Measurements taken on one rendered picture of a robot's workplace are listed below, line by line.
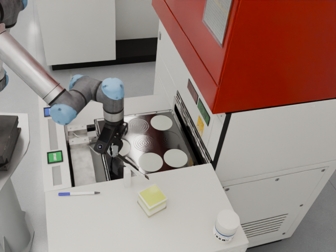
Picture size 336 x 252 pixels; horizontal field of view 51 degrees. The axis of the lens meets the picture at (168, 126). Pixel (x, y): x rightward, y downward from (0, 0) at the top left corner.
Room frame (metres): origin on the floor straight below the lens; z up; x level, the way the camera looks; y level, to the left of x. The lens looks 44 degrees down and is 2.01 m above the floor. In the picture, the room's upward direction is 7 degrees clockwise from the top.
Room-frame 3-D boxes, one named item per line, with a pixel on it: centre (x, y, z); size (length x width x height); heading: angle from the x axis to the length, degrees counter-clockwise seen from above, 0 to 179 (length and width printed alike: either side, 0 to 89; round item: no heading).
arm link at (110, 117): (0.95, 0.21, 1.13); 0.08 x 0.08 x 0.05
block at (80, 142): (0.99, 0.36, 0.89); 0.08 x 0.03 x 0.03; 112
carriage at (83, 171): (0.92, 0.33, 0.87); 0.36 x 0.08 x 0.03; 22
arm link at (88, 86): (0.96, 0.31, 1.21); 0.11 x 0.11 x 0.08; 75
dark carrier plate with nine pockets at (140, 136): (1.04, 0.09, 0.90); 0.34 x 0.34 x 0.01; 22
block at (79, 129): (1.07, 0.39, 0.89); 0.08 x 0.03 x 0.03; 112
